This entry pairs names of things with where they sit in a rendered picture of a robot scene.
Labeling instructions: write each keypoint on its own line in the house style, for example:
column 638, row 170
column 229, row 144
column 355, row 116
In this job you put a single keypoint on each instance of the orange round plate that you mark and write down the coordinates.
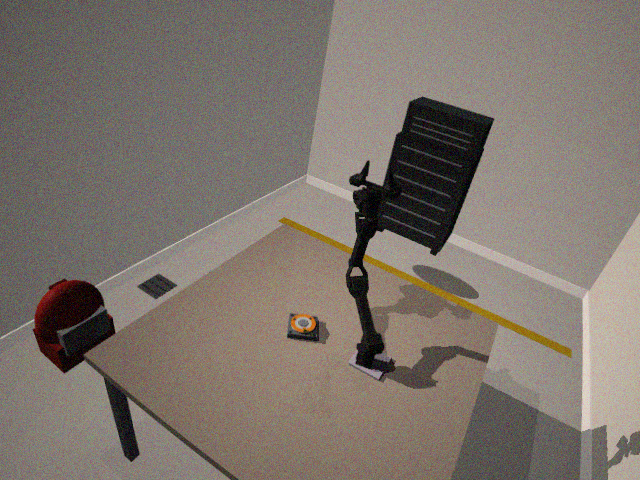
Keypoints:
column 296, row 327

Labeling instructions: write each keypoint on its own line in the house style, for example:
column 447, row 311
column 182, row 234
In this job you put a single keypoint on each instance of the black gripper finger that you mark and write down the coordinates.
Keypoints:
column 364, row 171
column 390, row 183

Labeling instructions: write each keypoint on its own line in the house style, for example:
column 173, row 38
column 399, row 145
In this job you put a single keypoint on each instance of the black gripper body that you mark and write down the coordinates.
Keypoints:
column 373, row 187

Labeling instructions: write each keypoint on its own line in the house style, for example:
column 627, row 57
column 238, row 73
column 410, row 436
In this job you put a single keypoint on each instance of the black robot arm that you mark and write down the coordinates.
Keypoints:
column 371, row 342

